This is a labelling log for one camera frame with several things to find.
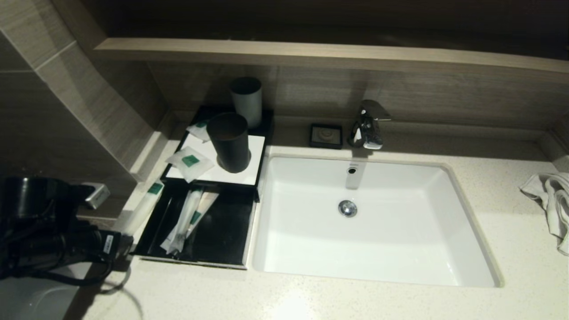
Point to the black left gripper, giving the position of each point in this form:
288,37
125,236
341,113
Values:
89,244

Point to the long clear toothbrush packet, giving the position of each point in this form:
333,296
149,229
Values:
144,209

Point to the green-band toothbrush packet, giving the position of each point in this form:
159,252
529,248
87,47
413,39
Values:
186,218

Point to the black amenity tray box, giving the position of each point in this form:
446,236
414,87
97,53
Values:
226,235

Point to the large square green-label sachet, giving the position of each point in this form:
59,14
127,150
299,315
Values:
191,162

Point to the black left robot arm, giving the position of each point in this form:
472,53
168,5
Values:
26,213

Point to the comb packet with green label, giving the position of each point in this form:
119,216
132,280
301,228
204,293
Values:
208,202

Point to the white ribbed tray insert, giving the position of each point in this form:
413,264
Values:
235,178

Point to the small green-label sachet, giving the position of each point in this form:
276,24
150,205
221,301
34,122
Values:
200,132

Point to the black cup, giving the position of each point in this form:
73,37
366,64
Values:
231,146

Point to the grey cup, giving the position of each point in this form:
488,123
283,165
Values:
249,104

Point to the chrome drain stopper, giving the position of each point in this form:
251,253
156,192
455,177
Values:
347,208

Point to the black square soap dish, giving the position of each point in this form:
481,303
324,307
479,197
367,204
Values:
326,135

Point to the chrome faucet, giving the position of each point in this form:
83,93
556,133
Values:
366,126

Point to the white sink basin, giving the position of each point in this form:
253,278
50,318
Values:
400,240

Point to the white towel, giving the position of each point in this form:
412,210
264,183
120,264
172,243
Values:
555,200

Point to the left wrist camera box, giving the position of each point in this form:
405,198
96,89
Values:
97,195

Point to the wooden wall shelf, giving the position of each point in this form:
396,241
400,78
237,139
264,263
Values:
311,54

